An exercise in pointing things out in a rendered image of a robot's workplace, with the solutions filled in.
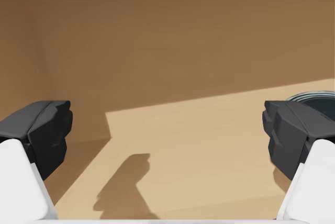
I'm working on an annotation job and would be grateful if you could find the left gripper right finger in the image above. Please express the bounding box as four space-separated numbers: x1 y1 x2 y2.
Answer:
262 100 335 221

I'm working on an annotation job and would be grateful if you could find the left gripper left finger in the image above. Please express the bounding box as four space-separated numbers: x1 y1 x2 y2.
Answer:
0 100 74 221

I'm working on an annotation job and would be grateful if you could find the blue flat can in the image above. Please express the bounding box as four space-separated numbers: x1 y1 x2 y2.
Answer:
285 91 335 120

